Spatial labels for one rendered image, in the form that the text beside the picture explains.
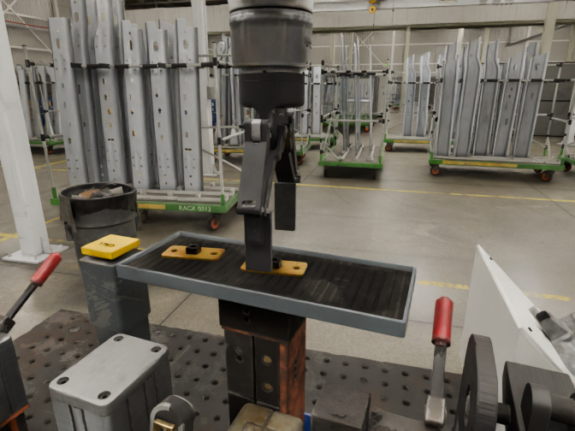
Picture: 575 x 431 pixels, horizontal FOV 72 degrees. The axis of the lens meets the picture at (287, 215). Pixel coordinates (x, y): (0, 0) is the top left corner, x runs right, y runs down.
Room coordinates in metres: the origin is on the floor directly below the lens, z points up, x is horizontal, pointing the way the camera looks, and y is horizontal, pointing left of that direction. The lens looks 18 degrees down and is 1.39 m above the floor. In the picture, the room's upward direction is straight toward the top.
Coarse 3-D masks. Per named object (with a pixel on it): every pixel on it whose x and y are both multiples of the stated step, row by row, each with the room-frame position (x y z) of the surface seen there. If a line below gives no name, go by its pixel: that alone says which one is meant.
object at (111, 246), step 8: (96, 240) 0.57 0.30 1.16; (104, 240) 0.57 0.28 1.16; (112, 240) 0.57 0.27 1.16; (120, 240) 0.57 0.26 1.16; (128, 240) 0.57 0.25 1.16; (136, 240) 0.57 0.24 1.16; (88, 248) 0.54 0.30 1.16; (96, 248) 0.54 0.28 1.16; (104, 248) 0.54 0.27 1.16; (112, 248) 0.54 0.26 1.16; (120, 248) 0.54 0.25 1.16; (128, 248) 0.56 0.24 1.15; (96, 256) 0.54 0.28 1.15; (104, 256) 0.53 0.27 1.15; (112, 256) 0.53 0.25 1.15
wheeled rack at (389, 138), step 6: (396, 72) 9.82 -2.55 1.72; (402, 72) 9.77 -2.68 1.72; (432, 72) 9.56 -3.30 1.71; (390, 84) 9.85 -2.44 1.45; (390, 90) 9.85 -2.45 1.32; (390, 96) 9.86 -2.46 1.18; (426, 132) 9.59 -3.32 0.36; (384, 138) 8.97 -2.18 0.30; (390, 138) 8.99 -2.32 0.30; (396, 138) 8.96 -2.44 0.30; (402, 138) 8.93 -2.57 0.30; (408, 138) 8.90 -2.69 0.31; (414, 138) 8.87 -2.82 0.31; (420, 138) 8.83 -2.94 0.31; (426, 138) 9.02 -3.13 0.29; (390, 144) 8.99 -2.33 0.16; (390, 150) 9.00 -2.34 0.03
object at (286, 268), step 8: (280, 264) 0.47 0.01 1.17; (288, 264) 0.48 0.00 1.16; (296, 264) 0.48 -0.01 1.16; (304, 264) 0.48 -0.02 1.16; (256, 272) 0.46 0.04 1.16; (264, 272) 0.46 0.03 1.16; (272, 272) 0.46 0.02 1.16; (280, 272) 0.46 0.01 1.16; (288, 272) 0.46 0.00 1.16; (296, 272) 0.46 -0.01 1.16; (304, 272) 0.46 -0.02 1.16
